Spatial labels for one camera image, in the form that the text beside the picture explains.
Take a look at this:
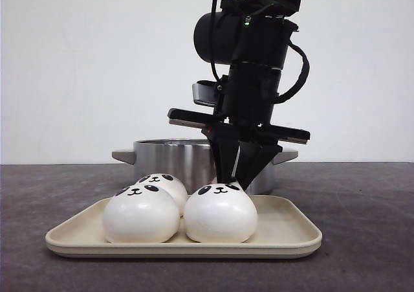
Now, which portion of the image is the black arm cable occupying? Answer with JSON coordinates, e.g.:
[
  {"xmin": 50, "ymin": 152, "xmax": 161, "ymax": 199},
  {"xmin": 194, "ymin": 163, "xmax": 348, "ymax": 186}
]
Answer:
[{"xmin": 273, "ymin": 41, "xmax": 311, "ymax": 106}]

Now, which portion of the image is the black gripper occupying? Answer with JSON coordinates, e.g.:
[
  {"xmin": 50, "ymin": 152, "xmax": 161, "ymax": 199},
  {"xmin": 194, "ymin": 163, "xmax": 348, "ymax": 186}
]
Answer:
[{"xmin": 168, "ymin": 63, "xmax": 311, "ymax": 190}]

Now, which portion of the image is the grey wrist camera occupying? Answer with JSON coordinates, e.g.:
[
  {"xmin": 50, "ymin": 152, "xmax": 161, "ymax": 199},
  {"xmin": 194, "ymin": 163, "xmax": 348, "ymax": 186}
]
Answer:
[{"xmin": 192, "ymin": 80, "xmax": 223, "ymax": 107}]

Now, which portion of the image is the panda bun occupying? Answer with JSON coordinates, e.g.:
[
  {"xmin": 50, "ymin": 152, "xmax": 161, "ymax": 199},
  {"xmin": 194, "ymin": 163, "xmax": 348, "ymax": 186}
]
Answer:
[
  {"xmin": 184, "ymin": 183, "xmax": 258, "ymax": 243},
  {"xmin": 230, "ymin": 181, "xmax": 242, "ymax": 190},
  {"xmin": 136, "ymin": 173, "xmax": 188, "ymax": 216},
  {"xmin": 102, "ymin": 185, "xmax": 180, "ymax": 243}
]

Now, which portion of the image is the cream rectangular tray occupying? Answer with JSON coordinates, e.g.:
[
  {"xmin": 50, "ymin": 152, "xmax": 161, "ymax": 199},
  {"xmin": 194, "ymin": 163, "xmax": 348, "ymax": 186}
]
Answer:
[{"xmin": 45, "ymin": 195, "xmax": 322, "ymax": 259}]

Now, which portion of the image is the stainless steel pot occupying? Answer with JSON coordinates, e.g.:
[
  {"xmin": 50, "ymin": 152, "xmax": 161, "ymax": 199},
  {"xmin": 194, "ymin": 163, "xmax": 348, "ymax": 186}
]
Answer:
[{"xmin": 112, "ymin": 137, "xmax": 298, "ymax": 194}]

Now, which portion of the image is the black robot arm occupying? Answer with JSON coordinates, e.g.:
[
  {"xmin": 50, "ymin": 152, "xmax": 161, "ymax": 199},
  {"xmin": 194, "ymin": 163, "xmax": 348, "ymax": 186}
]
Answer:
[{"xmin": 168, "ymin": 0, "xmax": 311, "ymax": 188}]

